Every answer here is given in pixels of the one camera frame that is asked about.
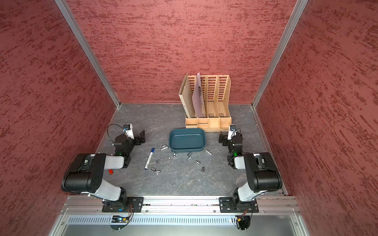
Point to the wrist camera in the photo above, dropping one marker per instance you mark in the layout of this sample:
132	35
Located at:
127	129
231	131

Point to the pale pink paper sheet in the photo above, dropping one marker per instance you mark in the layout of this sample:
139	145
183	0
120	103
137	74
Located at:
197	98

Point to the corner aluminium post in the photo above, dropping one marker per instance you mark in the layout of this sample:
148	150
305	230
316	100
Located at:
75	28
288	31

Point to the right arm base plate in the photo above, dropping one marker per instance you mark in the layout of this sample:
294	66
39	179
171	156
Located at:
231	205

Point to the teal plastic storage box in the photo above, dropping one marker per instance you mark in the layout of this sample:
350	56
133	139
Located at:
187	140

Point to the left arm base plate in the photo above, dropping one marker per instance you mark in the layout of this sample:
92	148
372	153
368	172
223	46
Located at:
132	204

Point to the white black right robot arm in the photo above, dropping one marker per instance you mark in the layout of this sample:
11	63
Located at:
261	172

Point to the blue white marker pen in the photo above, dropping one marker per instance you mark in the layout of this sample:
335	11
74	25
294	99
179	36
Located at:
149	159

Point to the wooden file organizer rack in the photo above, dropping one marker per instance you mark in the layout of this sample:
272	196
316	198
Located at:
215	90

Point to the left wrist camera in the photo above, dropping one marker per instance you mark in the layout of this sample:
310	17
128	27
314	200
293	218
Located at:
127	129

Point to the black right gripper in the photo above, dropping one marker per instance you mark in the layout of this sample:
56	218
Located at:
225	139

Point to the right corner aluminium post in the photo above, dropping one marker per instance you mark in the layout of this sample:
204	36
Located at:
288	31

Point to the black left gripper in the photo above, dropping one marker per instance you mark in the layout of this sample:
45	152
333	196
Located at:
137	140

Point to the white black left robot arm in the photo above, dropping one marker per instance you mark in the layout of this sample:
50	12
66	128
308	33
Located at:
85	173

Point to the left corner aluminium post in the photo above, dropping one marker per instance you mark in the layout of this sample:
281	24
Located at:
75	28

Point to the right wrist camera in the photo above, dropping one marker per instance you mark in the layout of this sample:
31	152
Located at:
231	131

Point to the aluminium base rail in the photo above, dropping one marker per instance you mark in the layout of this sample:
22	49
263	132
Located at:
185	205

